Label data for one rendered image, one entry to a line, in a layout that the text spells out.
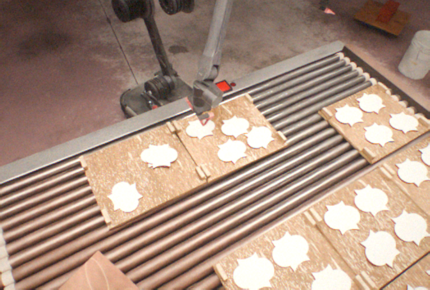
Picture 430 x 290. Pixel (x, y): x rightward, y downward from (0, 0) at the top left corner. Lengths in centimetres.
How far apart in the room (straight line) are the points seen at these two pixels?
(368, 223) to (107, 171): 104
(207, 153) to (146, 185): 29
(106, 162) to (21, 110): 179
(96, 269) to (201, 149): 63
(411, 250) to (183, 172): 90
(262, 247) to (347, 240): 32
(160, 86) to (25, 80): 137
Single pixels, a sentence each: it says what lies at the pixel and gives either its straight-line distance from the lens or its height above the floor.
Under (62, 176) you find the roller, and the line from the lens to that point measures 152.
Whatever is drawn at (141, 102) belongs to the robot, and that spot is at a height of 24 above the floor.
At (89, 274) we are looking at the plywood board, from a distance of 118.
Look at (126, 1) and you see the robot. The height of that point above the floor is 95.
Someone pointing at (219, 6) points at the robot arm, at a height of 146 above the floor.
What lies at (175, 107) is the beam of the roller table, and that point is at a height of 92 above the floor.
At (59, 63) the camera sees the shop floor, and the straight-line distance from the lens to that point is 352.
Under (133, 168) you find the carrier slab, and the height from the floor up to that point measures 94.
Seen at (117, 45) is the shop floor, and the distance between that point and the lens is 361.
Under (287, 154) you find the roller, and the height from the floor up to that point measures 92.
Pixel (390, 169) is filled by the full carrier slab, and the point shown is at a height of 96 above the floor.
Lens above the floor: 214
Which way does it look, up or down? 51 degrees down
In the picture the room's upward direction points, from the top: 5 degrees clockwise
